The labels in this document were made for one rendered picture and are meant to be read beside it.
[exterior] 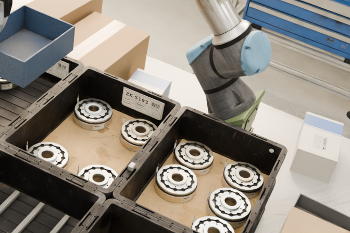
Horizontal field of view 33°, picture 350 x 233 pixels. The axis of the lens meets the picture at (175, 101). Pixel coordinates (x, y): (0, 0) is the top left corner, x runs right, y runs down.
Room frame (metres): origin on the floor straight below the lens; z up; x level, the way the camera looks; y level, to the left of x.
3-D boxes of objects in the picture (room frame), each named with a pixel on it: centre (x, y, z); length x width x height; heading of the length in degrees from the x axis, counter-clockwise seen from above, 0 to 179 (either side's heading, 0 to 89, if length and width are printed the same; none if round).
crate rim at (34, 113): (1.14, 0.18, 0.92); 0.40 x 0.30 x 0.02; 162
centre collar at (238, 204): (1.02, -0.18, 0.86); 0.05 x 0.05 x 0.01
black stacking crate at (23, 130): (1.14, 0.18, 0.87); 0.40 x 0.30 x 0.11; 162
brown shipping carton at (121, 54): (1.62, 0.28, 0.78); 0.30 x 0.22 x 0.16; 159
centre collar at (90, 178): (1.01, 0.14, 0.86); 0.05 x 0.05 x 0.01
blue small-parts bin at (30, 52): (1.16, 0.37, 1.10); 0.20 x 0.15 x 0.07; 162
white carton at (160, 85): (1.50, 0.10, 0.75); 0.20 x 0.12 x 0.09; 167
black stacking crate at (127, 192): (1.04, -0.11, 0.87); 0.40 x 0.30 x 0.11; 162
